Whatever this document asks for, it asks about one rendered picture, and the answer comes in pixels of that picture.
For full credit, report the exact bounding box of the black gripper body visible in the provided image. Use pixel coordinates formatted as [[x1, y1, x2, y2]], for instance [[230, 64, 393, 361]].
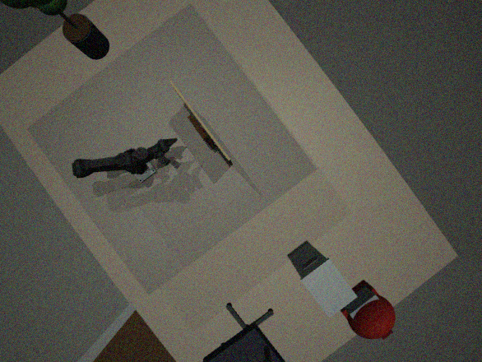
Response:
[[147, 139, 168, 160]]

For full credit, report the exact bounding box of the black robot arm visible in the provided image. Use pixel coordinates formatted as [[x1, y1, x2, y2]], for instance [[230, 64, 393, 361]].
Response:
[[72, 147, 170, 178]]

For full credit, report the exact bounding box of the dark rectangular picture frame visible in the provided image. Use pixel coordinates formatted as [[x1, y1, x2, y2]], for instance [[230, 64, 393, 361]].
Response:
[[188, 114, 216, 149]]

